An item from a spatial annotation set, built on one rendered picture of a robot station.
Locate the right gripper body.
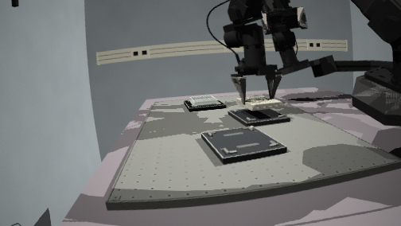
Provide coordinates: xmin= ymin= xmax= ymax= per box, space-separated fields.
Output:
xmin=267 ymin=0 xmax=300 ymax=33

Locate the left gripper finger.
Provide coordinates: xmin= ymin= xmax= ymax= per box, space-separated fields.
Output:
xmin=266 ymin=74 xmax=282 ymax=99
xmin=231 ymin=76 xmax=246 ymax=104

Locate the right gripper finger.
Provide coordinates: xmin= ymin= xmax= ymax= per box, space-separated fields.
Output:
xmin=297 ymin=7 xmax=308 ymax=29
xmin=261 ymin=14 xmax=271 ymax=35

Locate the white well plate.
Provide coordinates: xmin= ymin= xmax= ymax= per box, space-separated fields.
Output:
xmin=236 ymin=96 xmax=282 ymax=111

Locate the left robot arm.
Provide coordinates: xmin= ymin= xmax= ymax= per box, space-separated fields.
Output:
xmin=223 ymin=0 xmax=401 ymax=94

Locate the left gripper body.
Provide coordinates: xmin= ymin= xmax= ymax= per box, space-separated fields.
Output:
xmin=231 ymin=45 xmax=282 ymax=77

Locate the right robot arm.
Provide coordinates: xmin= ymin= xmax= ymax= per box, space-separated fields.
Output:
xmin=261 ymin=0 xmax=309 ymax=72

